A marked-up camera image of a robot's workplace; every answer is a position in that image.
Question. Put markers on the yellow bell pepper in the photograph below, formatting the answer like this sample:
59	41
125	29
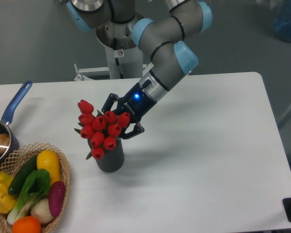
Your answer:
7	201

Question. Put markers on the orange fruit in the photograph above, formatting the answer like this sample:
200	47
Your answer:
27	224

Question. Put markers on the yellow squash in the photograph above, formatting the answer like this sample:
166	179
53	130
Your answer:
49	161

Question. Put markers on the blue handled saucepan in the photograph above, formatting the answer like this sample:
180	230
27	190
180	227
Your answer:
7	118

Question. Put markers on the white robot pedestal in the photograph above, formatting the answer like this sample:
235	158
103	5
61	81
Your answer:
127	37

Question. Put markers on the green bok choy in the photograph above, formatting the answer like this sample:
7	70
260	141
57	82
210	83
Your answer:
36	185

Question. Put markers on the white garlic bulb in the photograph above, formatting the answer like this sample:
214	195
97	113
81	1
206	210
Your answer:
41	211

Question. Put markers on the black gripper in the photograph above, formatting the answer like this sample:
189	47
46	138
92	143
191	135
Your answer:
136	102

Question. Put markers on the purple eggplant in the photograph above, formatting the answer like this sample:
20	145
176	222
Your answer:
56	197

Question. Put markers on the green cucumber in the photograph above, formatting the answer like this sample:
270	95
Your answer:
20	177

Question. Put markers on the grey ribbed vase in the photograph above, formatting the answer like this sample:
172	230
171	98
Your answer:
112	159

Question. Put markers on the red tulip bouquet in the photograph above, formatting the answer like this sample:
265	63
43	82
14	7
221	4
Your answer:
101	131

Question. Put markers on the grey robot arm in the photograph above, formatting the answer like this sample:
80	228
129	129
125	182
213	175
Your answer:
150	84

